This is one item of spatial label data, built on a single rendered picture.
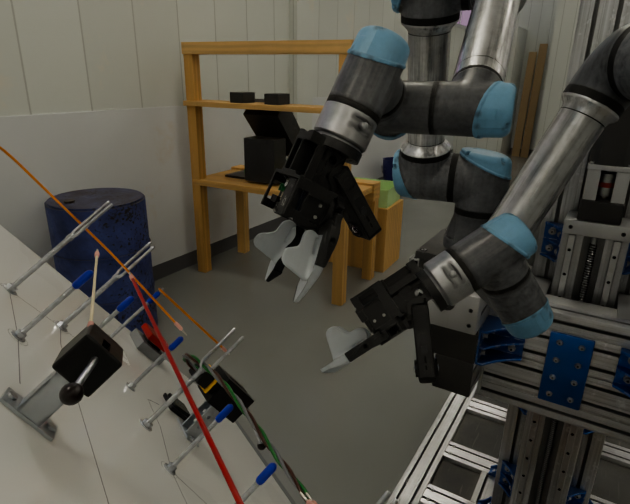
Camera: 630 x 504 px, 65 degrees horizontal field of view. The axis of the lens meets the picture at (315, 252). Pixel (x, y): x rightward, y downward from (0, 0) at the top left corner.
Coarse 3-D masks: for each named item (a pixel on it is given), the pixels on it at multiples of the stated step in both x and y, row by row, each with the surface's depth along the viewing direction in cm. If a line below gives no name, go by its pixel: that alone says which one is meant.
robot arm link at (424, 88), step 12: (408, 84) 71; (420, 84) 70; (432, 84) 70; (408, 96) 70; (420, 96) 69; (396, 108) 69; (408, 108) 70; (420, 108) 69; (384, 120) 71; (396, 120) 71; (408, 120) 71; (420, 120) 70; (384, 132) 75; (396, 132) 74; (408, 132) 73; (420, 132) 72
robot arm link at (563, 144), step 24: (600, 48) 75; (576, 72) 80; (600, 72) 75; (576, 96) 78; (600, 96) 76; (552, 120) 83; (576, 120) 78; (600, 120) 78; (552, 144) 80; (576, 144) 79; (528, 168) 82; (552, 168) 80; (576, 168) 81; (528, 192) 82; (552, 192) 81; (528, 216) 82
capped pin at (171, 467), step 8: (224, 408) 51; (232, 408) 51; (216, 416) 51; (224, 416) 51; (216, 424) 51; (200, 440) 50; (192, 448) 50; (184, 456) 50; (168, 464) 49; (176, 464) 49
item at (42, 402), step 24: (96, 336) 35; (72, 360) 34; (96, 360) 34; (120, 360) 36; (48, 384) 35; (72, 384) 30; (96, 384) 35; (24, 408) 34; (48, 408) 35; (48, 432) 35
